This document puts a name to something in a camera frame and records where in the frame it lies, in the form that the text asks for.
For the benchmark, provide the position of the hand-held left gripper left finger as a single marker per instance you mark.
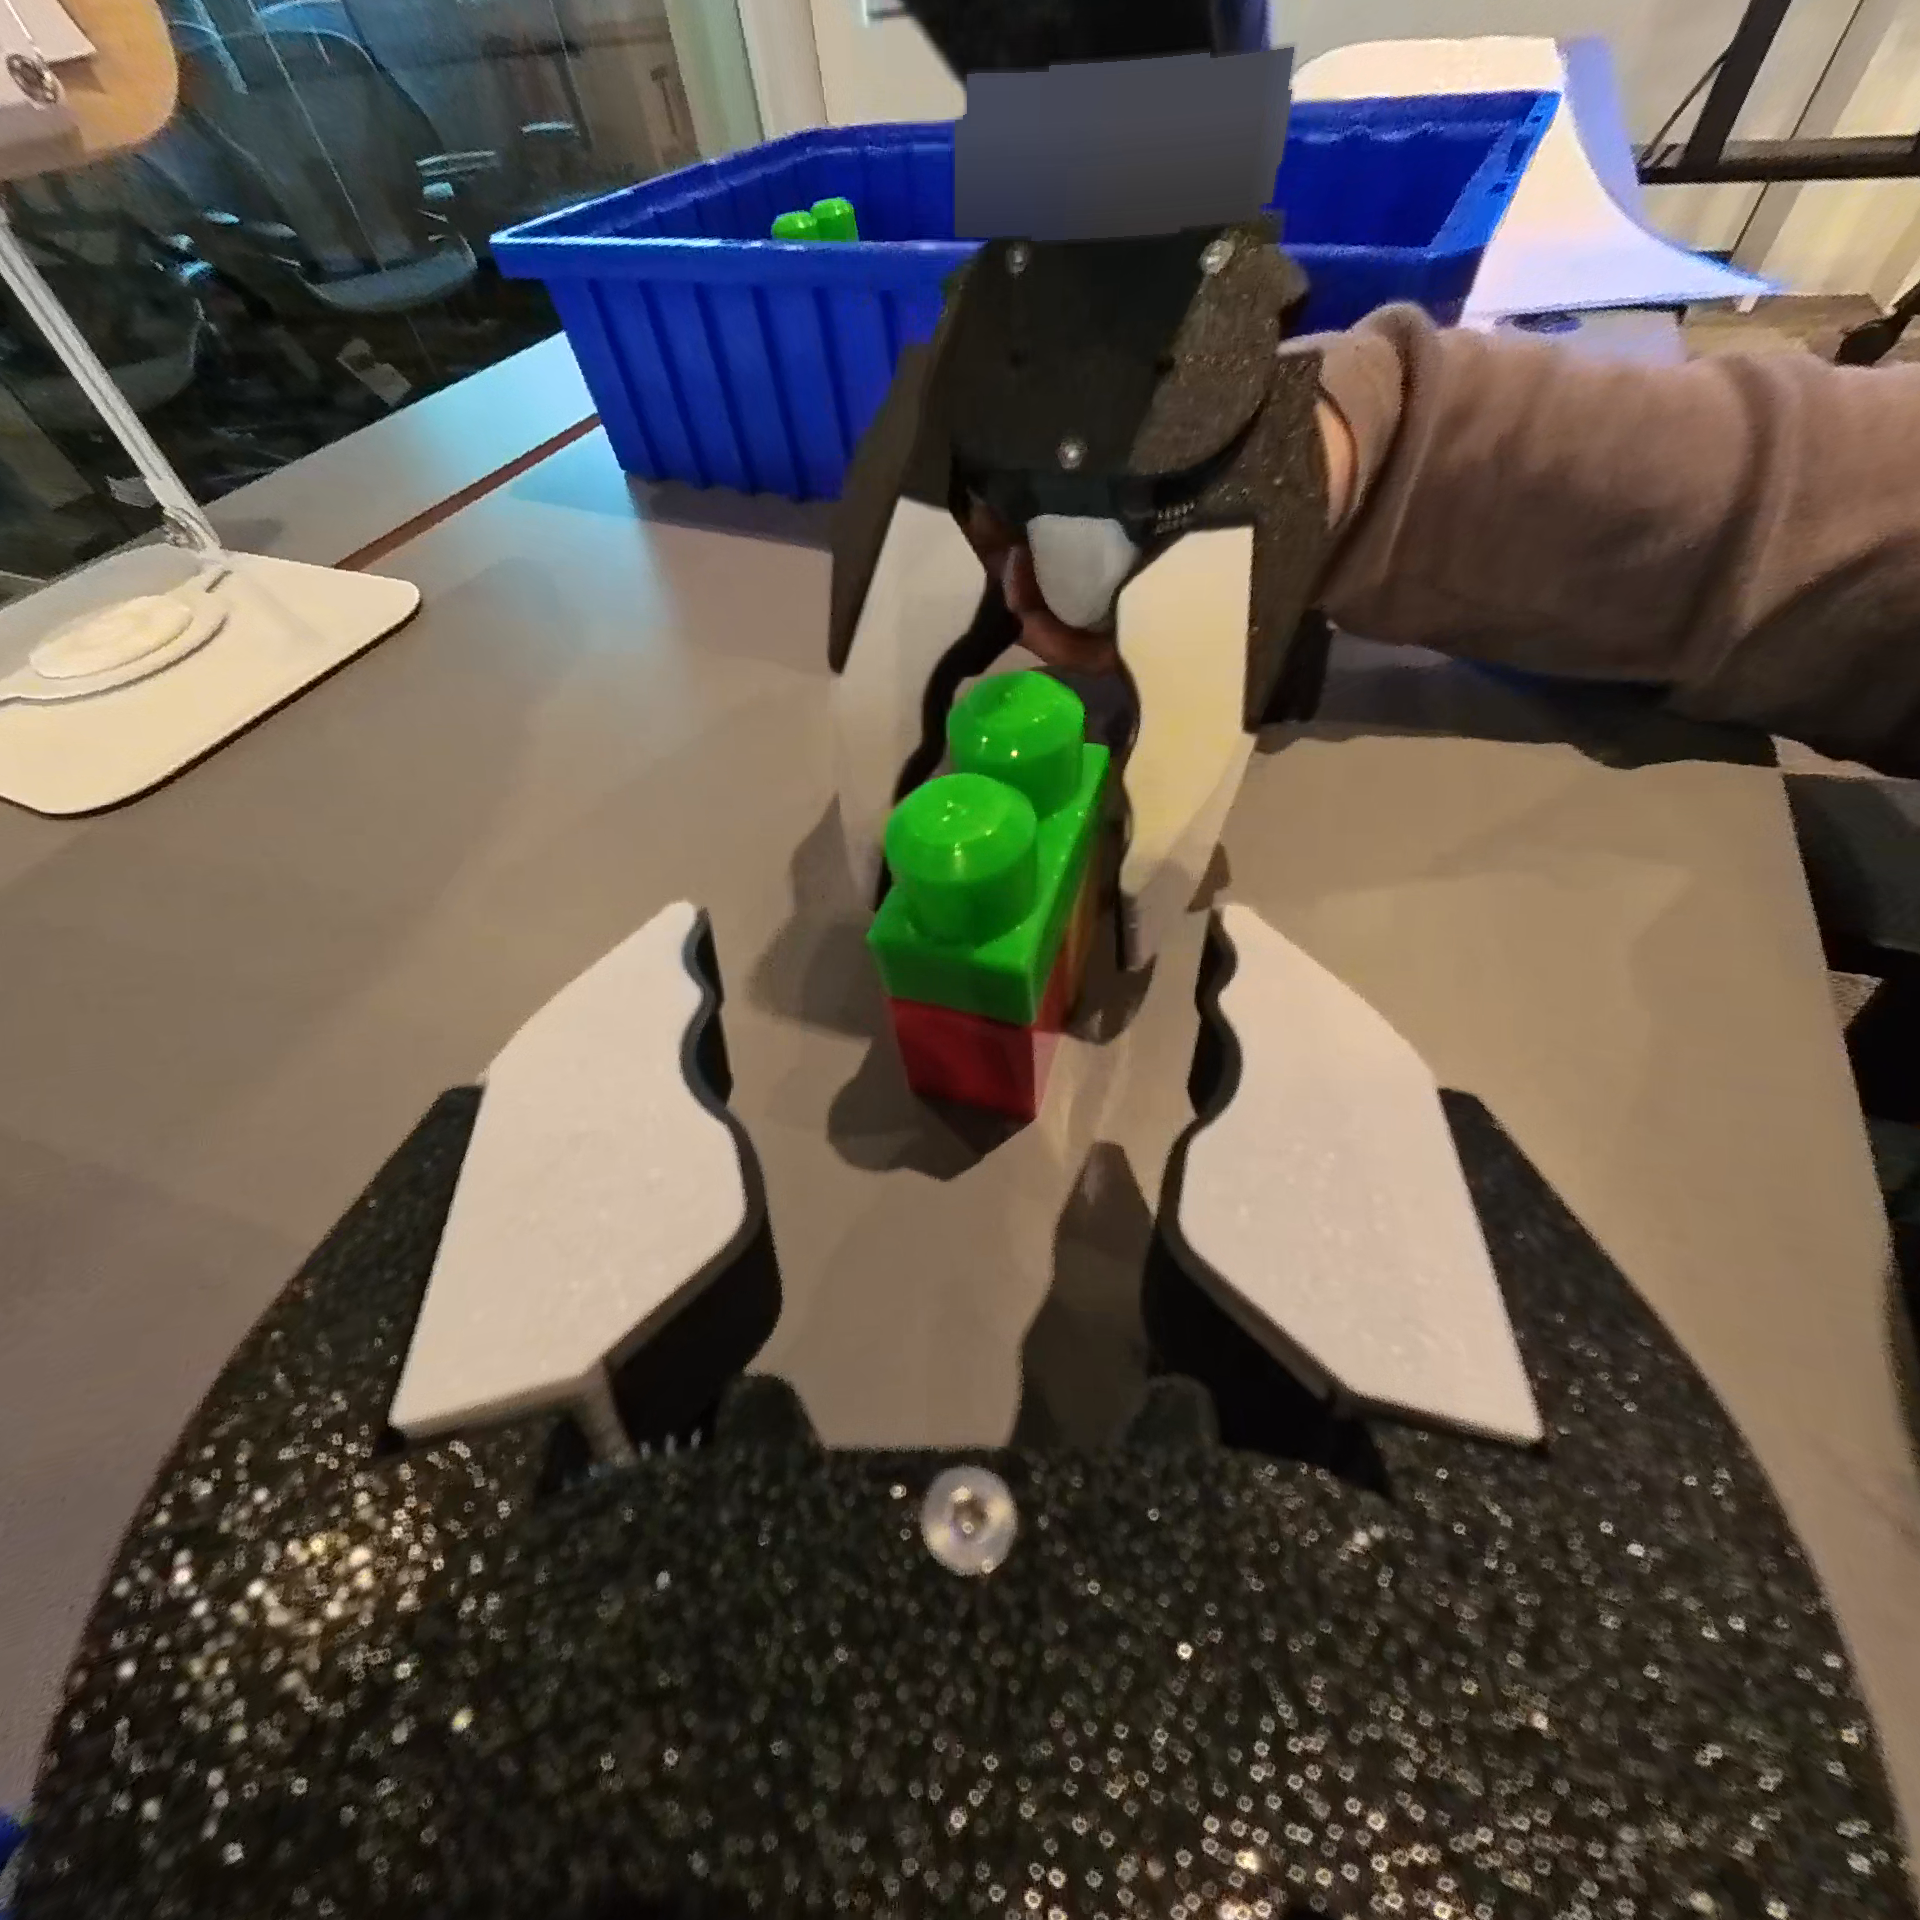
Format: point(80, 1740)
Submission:
point(584, 1200)

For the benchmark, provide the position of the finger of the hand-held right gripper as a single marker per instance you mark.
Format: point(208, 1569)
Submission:
point(893, 659)
point(1192, 720)

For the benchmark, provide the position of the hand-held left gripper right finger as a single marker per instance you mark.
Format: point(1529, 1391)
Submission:
point(1335, 1200)

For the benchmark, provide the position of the green two-stud mega block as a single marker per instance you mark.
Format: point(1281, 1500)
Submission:
point(975, 899)

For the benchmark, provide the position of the red one-stud mega block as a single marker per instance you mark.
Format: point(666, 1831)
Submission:
point(967, 1059)

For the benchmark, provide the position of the person's right forearm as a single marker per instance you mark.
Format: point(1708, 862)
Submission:
point(1651, 510)

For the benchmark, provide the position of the person's right hand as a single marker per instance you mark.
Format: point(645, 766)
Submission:
point(1036, 638)

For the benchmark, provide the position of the white sheet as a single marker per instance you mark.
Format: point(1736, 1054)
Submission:
point(1575, 227)

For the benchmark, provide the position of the white board stand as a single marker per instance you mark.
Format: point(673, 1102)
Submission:
point(225, 659)

